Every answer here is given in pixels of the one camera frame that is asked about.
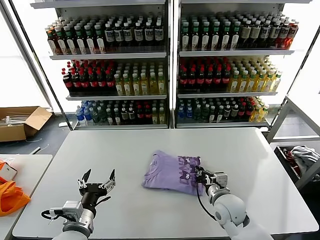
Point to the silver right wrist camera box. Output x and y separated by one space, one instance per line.
221 179

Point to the dark bottle grey label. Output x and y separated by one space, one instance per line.
245 33
255 33

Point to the dark tea bottle green cap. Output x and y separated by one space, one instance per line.
185 37
100 40
234 37
60 42
70 42
80 41
205 37
195 37
225 37
90 41
215 37

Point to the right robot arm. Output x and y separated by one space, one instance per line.
230 210

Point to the red tea bottle white label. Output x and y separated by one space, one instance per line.
51 43

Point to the cola bottle red cap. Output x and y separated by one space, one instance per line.
191 80
248 110
200 80
147 115
217 79
92 83
75 83
140 115
225 79
241 111
67 83
84 83
183 80
101 83
209 80
109 83

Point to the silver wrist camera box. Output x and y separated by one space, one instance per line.
72 208
221 179

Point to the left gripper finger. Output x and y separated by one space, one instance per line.
86 175
112 177

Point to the short grey strip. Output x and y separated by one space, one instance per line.
36 150

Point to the orange fabric bag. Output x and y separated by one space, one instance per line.
10 200

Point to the red garment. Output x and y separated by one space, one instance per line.
288 156

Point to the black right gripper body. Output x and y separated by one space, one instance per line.
207 178

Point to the pale yellow drink bottle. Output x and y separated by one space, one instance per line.
161 116
155 116

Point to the white foam strips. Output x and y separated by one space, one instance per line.
15 121

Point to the blue water bottle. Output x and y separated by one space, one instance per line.
87 115
180 113
80 116
189 113

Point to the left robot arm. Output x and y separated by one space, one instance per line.
80 225

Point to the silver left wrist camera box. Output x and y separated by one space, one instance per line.
72 208

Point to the dark drink bottle white cap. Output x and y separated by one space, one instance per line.
274 33
148 35
109 36
227 112
124 115
158 34
283 34
127 35
265 33
131 115
234 112
138 35
118 35

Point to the grey metal drink shelf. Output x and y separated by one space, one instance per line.
107 55
235 53

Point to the grey metal frame table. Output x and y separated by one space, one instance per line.
278 120

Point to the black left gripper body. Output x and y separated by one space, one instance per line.
93 190

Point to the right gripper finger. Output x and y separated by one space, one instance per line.
199 178
200 170

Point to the green tinted water bottle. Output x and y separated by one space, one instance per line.
205 113
197 113
95 116

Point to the open cardboard box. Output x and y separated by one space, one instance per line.
37 120

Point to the red drink bottle white cap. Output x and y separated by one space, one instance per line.
291 35

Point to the small white flat object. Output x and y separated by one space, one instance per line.
64 124

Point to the dark metal window post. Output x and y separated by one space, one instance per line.
41 65
302 62

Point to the purple t-shirt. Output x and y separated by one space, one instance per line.
165 175

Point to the small white orange box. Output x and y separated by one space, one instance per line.
7 172

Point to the grey white garment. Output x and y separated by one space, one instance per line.
302 155

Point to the black storage bin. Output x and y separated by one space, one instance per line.
285 162

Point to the dark bottle white label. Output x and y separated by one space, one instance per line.
116 117
109 117
219 115
212 115

